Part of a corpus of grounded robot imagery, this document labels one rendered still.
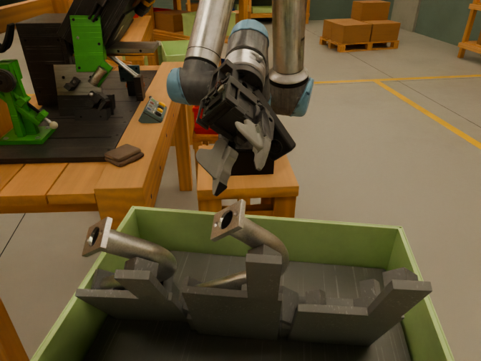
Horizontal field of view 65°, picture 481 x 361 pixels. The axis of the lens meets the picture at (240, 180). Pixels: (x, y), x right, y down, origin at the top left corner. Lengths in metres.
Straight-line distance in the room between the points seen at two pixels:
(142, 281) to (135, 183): 0.66
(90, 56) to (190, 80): 0.91
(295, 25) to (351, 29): 6.29
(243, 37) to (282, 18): 0.33
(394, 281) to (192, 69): 0.56
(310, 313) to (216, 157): 0.26
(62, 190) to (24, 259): 1.31
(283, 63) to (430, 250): 1.69
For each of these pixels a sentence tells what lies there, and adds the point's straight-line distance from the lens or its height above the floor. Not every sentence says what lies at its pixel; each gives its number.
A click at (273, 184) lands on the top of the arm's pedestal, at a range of 1.19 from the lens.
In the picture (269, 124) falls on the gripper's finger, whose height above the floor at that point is 1.26.
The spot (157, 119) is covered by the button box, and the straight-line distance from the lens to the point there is 1.54.
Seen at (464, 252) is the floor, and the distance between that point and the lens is 2.56.
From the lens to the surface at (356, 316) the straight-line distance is 0.60.
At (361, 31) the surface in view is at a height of 0.34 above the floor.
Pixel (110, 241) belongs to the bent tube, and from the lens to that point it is 0.51.
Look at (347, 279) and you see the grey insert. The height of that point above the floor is 0.85.
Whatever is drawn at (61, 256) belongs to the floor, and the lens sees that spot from 2.41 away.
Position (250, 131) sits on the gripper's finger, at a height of 1.26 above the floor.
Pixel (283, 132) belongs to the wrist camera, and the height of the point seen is 1.22.
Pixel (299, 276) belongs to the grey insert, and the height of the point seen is 0.85.
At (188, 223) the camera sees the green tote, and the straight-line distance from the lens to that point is 0.90.
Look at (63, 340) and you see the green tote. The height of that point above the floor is 0.93.
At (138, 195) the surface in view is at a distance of 1.13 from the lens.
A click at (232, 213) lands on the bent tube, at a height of 1.18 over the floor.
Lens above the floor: 1.47
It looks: 31 degrees down
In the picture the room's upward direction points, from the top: straight up
